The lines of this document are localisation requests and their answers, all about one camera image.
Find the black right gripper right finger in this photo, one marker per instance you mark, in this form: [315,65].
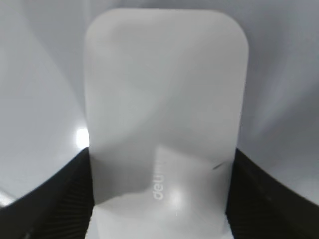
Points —
[260,207]

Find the white whiteboard eraser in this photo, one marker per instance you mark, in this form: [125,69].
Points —
[163,92]

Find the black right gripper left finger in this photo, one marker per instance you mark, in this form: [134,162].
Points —
[60,208]

